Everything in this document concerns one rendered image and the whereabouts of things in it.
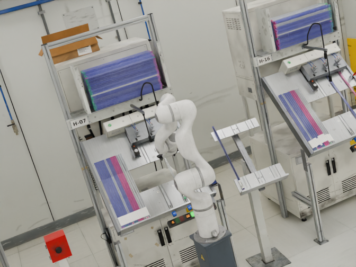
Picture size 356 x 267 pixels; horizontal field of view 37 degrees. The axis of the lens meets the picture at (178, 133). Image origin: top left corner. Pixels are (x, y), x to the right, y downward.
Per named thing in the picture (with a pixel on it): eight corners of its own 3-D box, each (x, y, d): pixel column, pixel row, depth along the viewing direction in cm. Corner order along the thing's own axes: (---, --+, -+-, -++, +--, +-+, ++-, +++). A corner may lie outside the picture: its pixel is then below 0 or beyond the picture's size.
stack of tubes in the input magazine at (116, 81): (163, 88, 372) (154, 51, 364) (95, 111, 358) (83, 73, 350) (158, 86, 384) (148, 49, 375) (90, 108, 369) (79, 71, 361)
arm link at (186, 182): (216, 206, 298) (206, 168, 291) (185, 217, 295) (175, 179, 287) (208, 198, 309) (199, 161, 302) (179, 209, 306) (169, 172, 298)
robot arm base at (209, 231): (232, 233, 304) (225, 204, 298) (204, 247, 297) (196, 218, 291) (215, 222, 320) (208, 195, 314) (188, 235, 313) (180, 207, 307)
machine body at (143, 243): (219, 263, 405) (201, 190, 385) (133, 301, 385) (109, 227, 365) (187, 230, 463) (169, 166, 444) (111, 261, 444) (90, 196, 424)
